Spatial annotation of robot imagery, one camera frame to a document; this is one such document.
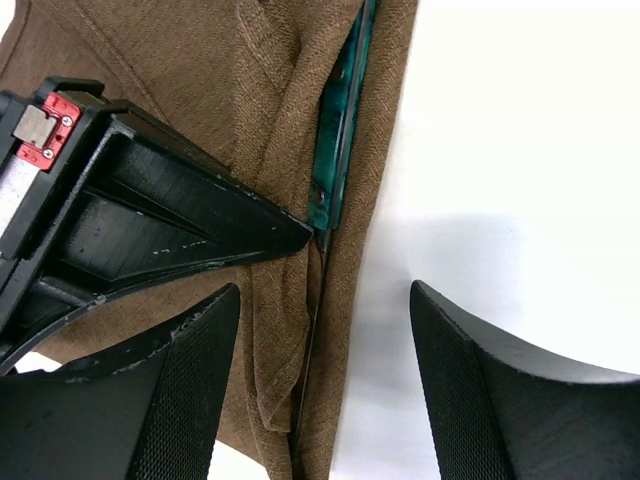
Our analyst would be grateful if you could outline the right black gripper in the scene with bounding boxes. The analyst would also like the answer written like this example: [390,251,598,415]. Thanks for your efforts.
[1,76,312,372]

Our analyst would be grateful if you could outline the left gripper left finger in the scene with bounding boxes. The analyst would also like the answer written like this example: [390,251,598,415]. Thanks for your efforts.
[1,284,240,479]

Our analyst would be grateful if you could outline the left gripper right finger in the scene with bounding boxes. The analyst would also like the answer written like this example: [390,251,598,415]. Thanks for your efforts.
[409,280,639,479]

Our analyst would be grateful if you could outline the brown cloth napkin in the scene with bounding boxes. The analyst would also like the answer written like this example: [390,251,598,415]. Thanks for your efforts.
[1,1,417,479]

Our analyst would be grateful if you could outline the green handled knife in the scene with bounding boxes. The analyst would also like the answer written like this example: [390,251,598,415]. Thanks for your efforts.
[291,0,376,465]

